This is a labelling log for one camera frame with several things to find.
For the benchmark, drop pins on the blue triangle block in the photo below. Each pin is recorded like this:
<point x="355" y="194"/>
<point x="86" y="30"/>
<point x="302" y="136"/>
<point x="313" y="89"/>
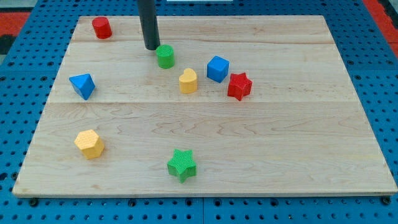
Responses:
<point x="83" y="85"/>

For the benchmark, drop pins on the wooden board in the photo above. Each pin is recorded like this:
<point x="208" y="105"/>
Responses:
<point x="301" y="132"/>

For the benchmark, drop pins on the yellow heart block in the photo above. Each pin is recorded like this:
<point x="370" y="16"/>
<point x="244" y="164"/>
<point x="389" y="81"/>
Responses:
<point x="188" y="82"/>

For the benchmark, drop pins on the blue cube block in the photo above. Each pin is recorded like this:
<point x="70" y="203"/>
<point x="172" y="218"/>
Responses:
<point x="217" y="69"/>

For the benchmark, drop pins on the red star block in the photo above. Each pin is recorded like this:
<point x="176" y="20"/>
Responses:
<point x="239" y="86"/>

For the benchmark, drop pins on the green star block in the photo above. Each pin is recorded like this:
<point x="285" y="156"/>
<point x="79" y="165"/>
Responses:
<point x="182" y="165"/>

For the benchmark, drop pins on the green cylinder block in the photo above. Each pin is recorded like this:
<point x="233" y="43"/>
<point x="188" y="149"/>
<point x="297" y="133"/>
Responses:
<point x="165" y="56"/>

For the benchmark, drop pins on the yellow hexagon block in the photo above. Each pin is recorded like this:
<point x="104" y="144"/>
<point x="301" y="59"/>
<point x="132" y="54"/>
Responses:
<point x="89" y="143"/>

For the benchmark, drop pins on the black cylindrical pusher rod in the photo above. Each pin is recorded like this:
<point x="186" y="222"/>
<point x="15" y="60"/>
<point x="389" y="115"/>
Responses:
<point x="148" y="19"/>

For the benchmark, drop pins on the red cylinder block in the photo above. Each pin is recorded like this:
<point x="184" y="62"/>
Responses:
<point x="102" y="27"/>

